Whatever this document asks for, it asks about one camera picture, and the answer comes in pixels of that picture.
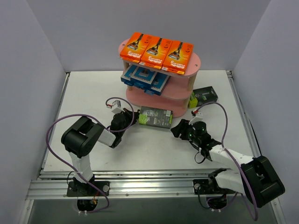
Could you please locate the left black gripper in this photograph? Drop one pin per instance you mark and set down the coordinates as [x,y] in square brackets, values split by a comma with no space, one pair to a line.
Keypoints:
[130,115]

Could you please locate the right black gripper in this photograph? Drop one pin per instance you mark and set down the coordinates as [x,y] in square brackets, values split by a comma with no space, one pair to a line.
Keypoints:
[184,130]

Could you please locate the black green razor box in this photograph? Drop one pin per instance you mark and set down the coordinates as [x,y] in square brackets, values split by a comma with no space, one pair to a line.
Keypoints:
[202,96]
[155,117]

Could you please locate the blue razor box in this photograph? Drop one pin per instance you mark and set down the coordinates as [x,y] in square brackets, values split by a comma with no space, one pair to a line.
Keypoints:
[143,77]
[158,85]
[126,76]

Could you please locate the small orange razor box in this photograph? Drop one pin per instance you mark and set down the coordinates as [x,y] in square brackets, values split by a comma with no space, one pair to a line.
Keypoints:
[178,57]

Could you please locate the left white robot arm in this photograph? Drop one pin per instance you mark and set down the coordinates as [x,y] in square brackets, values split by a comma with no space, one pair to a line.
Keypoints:
[82,136]

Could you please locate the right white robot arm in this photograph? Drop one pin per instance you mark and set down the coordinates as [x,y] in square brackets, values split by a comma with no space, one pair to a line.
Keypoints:
[255,177]

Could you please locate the pink three-tier shelf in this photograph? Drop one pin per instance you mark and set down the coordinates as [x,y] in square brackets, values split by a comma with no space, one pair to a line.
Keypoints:
[176,93]

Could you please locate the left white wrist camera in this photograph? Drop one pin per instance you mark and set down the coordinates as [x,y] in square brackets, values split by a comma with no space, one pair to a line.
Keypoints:
[115,107]

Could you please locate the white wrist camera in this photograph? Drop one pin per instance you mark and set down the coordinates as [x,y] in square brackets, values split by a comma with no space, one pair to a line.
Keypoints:
[115,107]
[196,117]

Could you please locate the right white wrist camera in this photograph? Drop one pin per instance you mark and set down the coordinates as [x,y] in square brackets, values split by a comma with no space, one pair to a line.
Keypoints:
[196,117]

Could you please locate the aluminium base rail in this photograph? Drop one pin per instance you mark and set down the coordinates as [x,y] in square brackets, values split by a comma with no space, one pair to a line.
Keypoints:
[130,184]

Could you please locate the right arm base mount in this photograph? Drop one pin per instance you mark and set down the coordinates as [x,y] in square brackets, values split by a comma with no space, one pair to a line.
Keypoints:
[209,198]

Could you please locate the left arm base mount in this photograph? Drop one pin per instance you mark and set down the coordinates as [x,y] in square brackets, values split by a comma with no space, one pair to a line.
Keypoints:
[84,190]

